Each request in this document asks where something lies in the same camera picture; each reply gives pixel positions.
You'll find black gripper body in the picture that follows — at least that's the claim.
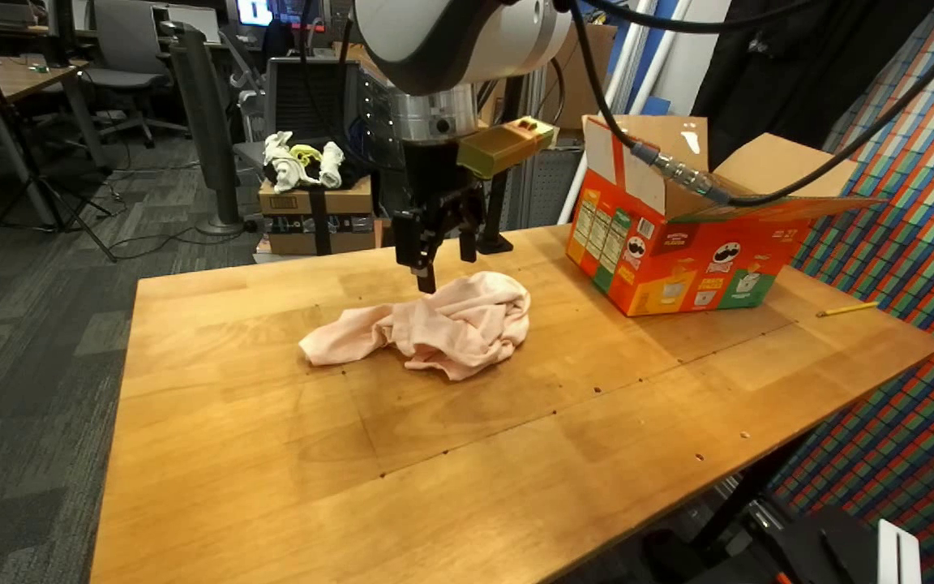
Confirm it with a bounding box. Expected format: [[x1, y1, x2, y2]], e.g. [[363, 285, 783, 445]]
[[397, 136, 466, 217]]

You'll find pink shirt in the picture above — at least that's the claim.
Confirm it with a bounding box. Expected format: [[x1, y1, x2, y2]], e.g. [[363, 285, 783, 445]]
[[294, 268, 536, 381]]

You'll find small flat cardboard box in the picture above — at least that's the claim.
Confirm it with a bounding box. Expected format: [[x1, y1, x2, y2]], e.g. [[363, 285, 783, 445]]
[[255, 170, 375, 219]]

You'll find large plain cardboard box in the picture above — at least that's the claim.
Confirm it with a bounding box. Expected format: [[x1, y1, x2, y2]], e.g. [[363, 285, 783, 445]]
[[546, 19, 622, 134]]

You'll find orange Pringles cardboard box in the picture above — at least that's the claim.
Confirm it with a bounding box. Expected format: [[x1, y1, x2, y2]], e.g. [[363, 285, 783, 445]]
[[560, 110, 883, 322]]

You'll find black open crate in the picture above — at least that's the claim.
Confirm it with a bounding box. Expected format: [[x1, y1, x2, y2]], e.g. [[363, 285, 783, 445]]
[[267, 56, 370, 144]]

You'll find grey tower fan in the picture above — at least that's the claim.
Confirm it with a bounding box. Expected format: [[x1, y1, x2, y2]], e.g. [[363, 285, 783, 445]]
[[166, 21, 247, 235]]

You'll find bright computer monitor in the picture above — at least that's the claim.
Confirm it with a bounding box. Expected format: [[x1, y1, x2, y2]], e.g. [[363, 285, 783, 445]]
[[234, 0, 277, 33]]

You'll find white leaning pipe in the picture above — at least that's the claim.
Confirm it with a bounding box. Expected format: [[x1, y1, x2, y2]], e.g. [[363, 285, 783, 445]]
[[603, 0, 736, 121]]

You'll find grey office chair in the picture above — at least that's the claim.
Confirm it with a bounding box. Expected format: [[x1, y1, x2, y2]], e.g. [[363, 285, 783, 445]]
[[77, 0, 193, 149]]

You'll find black curtain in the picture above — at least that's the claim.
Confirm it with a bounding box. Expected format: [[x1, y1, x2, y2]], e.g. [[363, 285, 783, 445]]
[[691, 0, 934, 169]]

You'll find black table leg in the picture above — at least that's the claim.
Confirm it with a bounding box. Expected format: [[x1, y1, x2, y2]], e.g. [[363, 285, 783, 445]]
[[691, 439, 810, 546]]

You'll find yellow pencil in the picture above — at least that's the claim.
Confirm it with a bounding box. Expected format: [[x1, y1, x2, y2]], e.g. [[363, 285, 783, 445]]
[[814, 299, 883, 322]]

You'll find black tripod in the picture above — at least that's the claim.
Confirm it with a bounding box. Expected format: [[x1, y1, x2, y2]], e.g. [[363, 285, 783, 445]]
[[0, 0, 119, 262]]

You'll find wooden office desk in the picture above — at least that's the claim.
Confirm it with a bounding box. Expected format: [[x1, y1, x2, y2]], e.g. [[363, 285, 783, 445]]
[[0, 50, 94, 200]]

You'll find colourful patterned backdrop cloth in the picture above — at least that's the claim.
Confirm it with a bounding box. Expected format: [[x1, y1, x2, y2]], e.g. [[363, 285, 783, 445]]
[[764, 0, 934, 584]]

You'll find black equipment under table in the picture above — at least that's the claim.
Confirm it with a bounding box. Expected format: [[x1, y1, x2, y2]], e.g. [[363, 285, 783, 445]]
[[640, 493, 883, 584]]

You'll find white flat device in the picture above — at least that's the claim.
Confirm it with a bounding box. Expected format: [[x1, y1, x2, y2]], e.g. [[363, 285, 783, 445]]
[[874, 514, 924, 584]]

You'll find strapped brown cardboard box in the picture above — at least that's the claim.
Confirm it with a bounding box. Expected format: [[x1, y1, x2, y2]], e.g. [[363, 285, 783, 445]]
[[267, 209, 397, 260]]

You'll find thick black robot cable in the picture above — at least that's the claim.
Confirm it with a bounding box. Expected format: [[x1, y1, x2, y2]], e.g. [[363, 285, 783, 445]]
[[565, 0, 934, 209]]

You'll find thin black cable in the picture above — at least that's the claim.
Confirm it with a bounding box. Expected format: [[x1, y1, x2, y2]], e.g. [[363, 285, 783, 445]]
[[577, 0, 831, 34]]

